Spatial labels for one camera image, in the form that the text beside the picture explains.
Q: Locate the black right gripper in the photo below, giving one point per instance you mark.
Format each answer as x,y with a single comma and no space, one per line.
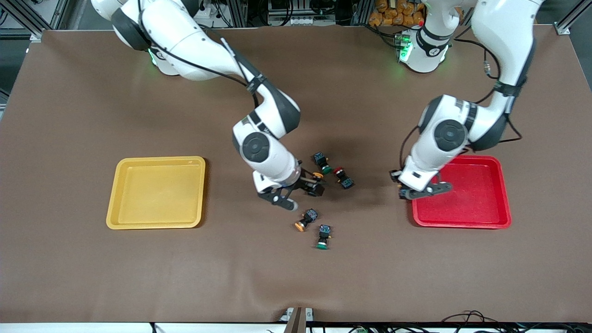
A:
305,183

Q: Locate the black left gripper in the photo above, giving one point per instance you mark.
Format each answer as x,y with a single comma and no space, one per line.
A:
396,177

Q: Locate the yellow push button switch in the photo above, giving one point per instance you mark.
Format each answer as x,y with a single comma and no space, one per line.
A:
309,216
317,175

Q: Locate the red push button switch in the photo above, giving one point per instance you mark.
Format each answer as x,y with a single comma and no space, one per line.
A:
345,180

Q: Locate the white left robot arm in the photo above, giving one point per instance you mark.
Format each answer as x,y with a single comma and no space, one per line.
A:
451,134

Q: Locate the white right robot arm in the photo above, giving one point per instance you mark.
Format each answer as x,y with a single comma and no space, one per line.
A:
194,46

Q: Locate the red plastic tray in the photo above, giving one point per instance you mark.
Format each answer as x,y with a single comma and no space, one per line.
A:
481,203

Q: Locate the yellow plastic tray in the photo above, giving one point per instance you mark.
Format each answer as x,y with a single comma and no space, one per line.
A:
157,192

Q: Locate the bag of orange items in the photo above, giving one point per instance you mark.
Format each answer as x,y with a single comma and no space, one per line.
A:
397,13

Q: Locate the white power strip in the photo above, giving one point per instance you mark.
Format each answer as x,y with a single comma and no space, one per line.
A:
209,11

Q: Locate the green push button switch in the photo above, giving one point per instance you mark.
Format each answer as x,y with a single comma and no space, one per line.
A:
323,233
320,159

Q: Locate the metal table edge bracket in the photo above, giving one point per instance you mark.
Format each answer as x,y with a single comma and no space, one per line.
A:
296,319

